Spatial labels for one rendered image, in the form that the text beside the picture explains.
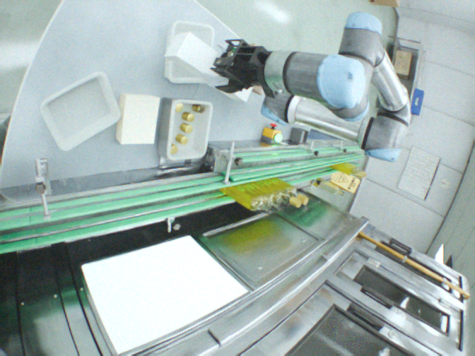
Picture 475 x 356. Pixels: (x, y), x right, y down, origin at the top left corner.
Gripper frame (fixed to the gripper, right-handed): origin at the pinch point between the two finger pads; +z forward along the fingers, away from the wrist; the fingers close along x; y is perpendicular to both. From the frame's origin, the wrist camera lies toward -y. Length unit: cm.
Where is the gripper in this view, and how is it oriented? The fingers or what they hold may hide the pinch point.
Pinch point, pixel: (215, 69)
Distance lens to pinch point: 58.9
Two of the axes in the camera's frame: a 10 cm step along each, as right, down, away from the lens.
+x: -4.2, 9.0, 1.1
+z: -6.6, -3.8, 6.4
